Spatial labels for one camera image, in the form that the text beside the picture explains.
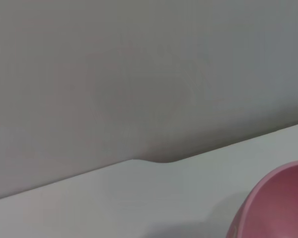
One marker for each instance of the pink plastic bowl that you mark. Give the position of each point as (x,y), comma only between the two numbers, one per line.
(280,203)

